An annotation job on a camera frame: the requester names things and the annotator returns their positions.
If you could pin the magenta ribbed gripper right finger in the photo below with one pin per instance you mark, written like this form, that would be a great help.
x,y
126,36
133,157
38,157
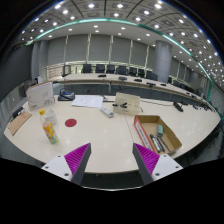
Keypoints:
x,y
152,166

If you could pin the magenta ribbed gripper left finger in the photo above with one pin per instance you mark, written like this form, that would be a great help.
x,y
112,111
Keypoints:
x,y
71,166

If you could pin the dark marker pen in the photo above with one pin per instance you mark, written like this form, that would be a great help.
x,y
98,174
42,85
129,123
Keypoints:
x,y
163,143

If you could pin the silver marker pen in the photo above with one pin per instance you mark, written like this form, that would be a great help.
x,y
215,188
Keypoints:
x,y
155,143

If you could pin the open brown cardboard box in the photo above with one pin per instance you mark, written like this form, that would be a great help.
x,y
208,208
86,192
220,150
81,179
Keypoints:
x,y
147,124

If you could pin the teal eraser block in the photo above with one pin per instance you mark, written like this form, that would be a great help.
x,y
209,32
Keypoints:
x,y
160,130

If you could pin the red round coaster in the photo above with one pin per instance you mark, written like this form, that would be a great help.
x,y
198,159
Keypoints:
x,y
70,122

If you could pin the yellow capped drink bottle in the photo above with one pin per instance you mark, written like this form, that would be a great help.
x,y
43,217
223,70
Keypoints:
x,y
48,127

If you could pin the clear plastic cup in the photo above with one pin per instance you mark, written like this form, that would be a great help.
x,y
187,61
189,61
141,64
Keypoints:
x,y
51,116

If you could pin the black table microphone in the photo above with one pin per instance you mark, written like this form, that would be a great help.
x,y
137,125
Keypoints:
x,y
178,107

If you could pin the white remote control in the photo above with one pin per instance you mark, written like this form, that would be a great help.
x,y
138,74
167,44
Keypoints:
x,y
107,112

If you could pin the white paper sheets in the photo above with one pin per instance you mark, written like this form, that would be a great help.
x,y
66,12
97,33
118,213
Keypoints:
x,y
88,101

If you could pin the beige cardboard sheet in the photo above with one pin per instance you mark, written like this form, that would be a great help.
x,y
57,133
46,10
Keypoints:
x,y
126,104

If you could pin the brown flat cardboard piece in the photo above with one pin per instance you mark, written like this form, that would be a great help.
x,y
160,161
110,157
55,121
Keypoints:
x,y
15,124

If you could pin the black desk telephone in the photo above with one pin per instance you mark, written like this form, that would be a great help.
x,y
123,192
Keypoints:
x,y
65,95

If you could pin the black office chair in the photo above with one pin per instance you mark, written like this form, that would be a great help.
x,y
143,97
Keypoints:
x,y
122,70
110,69
100,68
87,68

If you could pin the grey round pillar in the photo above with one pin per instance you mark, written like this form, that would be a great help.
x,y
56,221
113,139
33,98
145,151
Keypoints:
x,y
162,61

